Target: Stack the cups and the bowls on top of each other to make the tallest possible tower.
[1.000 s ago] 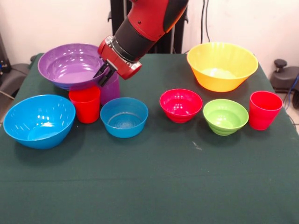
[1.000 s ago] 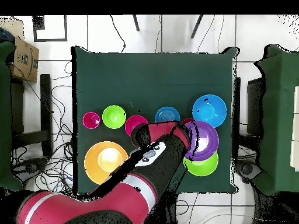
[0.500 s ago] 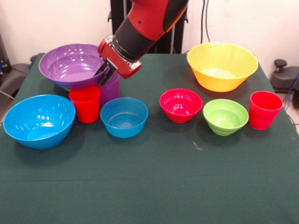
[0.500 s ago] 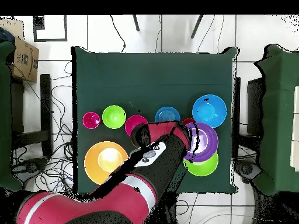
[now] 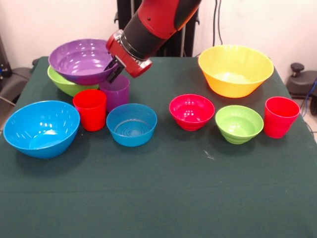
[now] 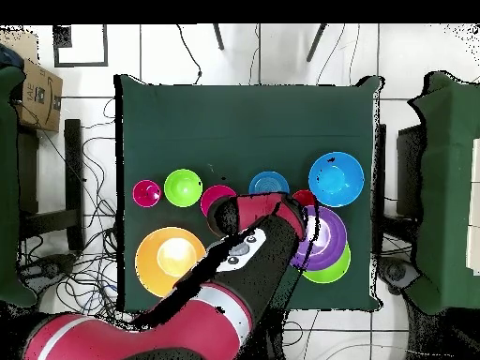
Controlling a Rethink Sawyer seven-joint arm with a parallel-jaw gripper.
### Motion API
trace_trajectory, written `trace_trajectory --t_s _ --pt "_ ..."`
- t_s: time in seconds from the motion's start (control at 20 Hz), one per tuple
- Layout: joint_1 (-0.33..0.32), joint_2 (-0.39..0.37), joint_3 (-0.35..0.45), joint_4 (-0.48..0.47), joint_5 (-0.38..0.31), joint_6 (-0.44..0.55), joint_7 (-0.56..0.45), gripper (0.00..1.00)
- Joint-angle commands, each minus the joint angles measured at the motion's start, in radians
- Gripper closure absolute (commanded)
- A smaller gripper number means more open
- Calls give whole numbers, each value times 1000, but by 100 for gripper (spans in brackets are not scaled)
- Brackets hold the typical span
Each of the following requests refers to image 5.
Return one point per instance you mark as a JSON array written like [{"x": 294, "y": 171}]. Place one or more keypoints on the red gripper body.
[{"x": 131, "y": 65}]

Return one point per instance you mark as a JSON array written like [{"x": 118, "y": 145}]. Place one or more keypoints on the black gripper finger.
[
  {"x": 114, "y": 75},
  {"x": 111, "y": 65}
]

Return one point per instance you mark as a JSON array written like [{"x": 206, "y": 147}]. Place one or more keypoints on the purple bowl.
[{"x": 79, "y": 67}]

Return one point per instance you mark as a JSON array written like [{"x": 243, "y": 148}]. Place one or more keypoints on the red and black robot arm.
[{"x": 158, "y": 17}]

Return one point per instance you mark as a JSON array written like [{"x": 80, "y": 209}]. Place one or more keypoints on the purple cup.
[{"x": 119, "y": 96}]

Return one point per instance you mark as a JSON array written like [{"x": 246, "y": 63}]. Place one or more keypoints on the red cup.
[
  {"x": 90, "y": 116},
  {"x": 280, "y": 124}
]

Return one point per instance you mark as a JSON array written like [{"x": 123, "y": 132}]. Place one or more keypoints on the large green bowl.
[{"x": 64, "y": 88}]

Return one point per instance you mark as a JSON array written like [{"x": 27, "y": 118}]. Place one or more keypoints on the small blue bowl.
[{"x": 131, "y": 134}]

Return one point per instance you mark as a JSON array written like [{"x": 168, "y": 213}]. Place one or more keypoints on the small pink bowl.
[{"x": 192, "y": 116}]

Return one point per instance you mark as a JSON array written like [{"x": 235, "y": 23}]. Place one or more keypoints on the large blue bowl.
[{"x": 42, "y": 134}]

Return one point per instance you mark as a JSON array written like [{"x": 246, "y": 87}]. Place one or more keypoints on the grey stand base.
[
  {"x": 303, "y": 84},
  {"x": 15, "y": 81}
]

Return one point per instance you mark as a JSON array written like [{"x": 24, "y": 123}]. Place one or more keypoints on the large yellow bowl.
[{"x": 232, "y": 81}]

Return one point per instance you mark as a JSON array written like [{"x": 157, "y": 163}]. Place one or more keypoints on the black equipment box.
[{"x": 3, "y": 62}]

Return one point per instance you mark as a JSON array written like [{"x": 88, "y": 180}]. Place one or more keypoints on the dark green tablecloth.
[{"x": 158, "y": 186}]

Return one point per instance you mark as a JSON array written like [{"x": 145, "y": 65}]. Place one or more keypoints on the small green bowl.
[{"x": 237, "y": 126}]

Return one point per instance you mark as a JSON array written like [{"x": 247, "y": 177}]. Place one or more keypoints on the black knob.
[{"x": 297, "y": 67}]

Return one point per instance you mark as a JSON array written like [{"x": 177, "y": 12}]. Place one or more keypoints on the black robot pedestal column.
[{"x": 171, "y": 49}]

